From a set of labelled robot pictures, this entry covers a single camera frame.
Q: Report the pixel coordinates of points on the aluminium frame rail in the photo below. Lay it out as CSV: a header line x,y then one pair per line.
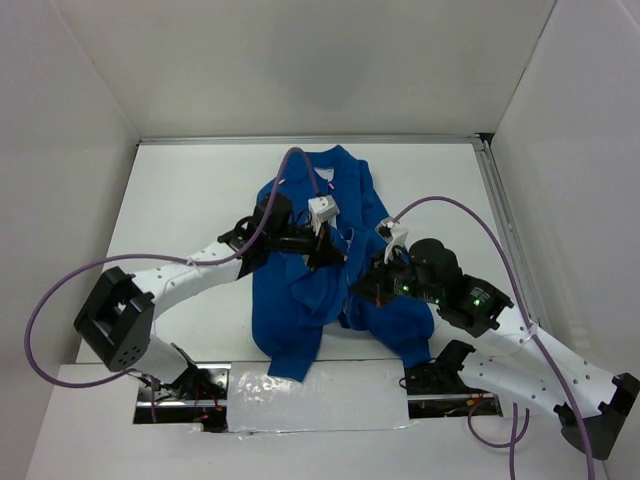
x,y
507,230

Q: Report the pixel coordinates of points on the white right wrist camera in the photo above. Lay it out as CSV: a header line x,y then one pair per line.
x,y
394,234

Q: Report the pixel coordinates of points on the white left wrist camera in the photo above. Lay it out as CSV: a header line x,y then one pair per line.
x,y
322,209

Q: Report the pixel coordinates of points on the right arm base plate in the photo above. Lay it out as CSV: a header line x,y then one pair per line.
x,y
435,392

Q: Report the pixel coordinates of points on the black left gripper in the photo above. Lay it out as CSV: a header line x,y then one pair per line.
x,y
321,250

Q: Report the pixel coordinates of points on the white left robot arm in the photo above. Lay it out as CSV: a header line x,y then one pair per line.
x,y
117,318

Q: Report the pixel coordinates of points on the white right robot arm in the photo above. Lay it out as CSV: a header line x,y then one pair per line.
x,y
527,365

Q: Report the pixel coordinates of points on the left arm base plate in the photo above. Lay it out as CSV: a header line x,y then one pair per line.
x,y
200,400

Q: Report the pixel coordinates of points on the blue zip jacket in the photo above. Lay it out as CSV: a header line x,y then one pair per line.
x,y
292,304

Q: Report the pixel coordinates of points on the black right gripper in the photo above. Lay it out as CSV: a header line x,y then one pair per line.
x,y
374,286

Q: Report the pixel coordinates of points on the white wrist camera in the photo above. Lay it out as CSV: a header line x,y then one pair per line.
x,y
394,234
322,209

